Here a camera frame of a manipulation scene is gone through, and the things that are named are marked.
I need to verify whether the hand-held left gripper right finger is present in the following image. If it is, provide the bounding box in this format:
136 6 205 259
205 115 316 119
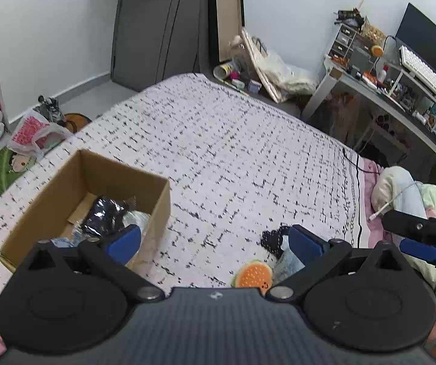
265 224 414 299

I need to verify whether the white desk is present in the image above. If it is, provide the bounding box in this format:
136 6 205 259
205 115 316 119
301 55 436 183

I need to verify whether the brown cardboard box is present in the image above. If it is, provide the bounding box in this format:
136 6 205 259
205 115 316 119
0 149 171 274

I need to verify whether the paper tube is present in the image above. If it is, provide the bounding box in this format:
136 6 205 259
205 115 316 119
213 61 241 81

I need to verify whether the dark picture frame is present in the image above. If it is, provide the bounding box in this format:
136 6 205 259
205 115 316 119
204 0 246 63

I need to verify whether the pink and white plastic bag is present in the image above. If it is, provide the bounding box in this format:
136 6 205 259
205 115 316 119
7 109 72 156

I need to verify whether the patterned tote bag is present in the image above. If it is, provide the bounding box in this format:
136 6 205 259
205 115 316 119
227 28 290 103

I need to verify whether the black shiny packet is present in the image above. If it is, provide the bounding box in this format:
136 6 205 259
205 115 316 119
79 196 137 240

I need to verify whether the small grey drawer organizer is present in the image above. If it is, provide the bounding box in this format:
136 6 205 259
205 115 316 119
328 23 357 59

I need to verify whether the white black-patterned bed sheet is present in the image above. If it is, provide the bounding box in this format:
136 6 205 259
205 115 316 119
0 73 366 308

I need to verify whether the pink bed sheet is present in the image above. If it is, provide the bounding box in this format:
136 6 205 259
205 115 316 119
360 158 393 252

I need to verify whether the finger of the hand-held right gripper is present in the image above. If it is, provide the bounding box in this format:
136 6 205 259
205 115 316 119
399 238 436 272
382 209 436 242

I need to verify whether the black cable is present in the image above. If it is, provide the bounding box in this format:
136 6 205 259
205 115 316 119
341 148 382 176

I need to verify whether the small blue shark plush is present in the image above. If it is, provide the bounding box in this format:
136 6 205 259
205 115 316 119
51 236 85 249

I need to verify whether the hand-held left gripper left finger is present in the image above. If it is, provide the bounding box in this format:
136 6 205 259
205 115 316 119
20 224 165 302

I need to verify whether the orange watermelon slice toy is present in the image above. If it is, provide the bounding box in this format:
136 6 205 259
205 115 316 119
231 259 273 295

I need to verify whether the pastel patchwork duvet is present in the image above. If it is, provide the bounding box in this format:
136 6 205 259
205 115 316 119
372 165 436 301

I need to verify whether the white charging cable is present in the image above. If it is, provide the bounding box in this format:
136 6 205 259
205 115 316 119
369 182 424 221

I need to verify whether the dark grey door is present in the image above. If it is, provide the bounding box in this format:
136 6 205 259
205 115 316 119
111 0 211 92

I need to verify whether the brown round cushion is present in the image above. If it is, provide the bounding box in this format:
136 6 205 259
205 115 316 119
64 113 92 132

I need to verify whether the black computer monitor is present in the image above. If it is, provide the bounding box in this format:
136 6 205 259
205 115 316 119
394 2 436 77

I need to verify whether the white keyboard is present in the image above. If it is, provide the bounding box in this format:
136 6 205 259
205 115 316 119
398 46 436 107

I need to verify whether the woven basket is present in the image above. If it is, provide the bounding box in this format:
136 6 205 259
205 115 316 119
362 23 387 44

